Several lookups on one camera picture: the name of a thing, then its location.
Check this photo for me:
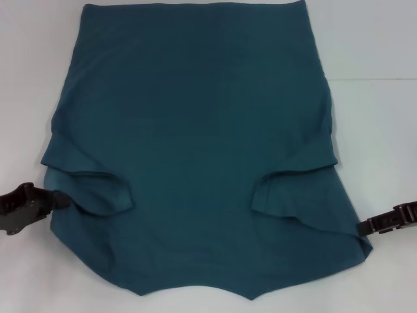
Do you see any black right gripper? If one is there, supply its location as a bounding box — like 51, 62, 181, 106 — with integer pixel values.
357, 201, 417, 237

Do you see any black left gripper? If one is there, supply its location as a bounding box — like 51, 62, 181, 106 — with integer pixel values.
0, 182, 71, 235

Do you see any teal blue t-shirt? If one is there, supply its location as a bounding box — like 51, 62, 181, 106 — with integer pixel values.
39, 1, 373, 292

